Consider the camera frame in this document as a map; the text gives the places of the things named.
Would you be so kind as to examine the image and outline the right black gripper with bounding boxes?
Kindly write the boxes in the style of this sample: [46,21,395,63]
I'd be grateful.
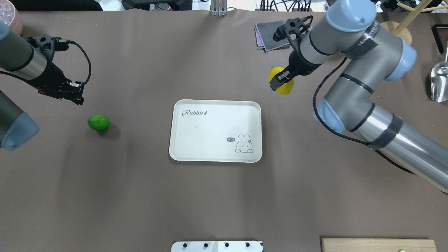
[270,52,321,92]

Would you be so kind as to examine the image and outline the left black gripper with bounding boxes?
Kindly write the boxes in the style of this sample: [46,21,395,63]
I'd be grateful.
[37,63,85,105]

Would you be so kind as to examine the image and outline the yellow lemon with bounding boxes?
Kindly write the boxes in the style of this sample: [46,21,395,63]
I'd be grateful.
[268,66,294,95]

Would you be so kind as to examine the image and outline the green lime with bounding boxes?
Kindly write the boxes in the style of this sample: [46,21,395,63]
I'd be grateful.
[87,114,110,131]

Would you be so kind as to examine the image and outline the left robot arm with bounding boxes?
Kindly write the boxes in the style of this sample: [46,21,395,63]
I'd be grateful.
[0,23,92,151]

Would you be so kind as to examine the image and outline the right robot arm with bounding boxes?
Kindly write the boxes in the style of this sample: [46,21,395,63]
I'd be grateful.
[270,0,448,194]

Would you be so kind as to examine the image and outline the cream rabbit tray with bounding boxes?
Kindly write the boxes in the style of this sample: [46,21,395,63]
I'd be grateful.
[169,99,263,163]

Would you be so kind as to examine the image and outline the grey folded cloth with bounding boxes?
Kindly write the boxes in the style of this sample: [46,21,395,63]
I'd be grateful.
[254,21,290,52]

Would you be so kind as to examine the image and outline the pink bowl of ice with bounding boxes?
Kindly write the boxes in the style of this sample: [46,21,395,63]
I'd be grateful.
[0,0,24,36]

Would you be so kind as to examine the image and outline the wooden banana stand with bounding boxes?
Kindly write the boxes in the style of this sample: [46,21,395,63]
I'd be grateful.
[380,0,447,45]

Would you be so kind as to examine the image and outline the metal scoop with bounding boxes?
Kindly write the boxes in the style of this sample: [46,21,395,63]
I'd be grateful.
[430,44,448,103]

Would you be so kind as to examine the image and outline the wooden cutting board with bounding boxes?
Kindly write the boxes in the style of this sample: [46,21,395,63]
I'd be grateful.
[321,238,437,252]

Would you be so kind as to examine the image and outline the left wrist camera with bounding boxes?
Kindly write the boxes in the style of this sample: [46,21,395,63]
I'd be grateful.
[26,34,69,53]

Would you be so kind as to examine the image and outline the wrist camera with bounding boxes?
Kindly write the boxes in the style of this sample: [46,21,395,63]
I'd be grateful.
[272,15,314,42]
[26,34,69,53]

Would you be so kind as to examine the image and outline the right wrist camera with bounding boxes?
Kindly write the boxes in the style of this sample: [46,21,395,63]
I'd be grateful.
[272,15,314,42]

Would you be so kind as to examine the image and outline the aluminium frame post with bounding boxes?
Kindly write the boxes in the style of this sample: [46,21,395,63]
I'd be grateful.
[210,0,228,16]

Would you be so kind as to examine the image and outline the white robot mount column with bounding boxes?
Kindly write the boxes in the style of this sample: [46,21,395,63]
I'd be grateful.
[171,240,264,252]

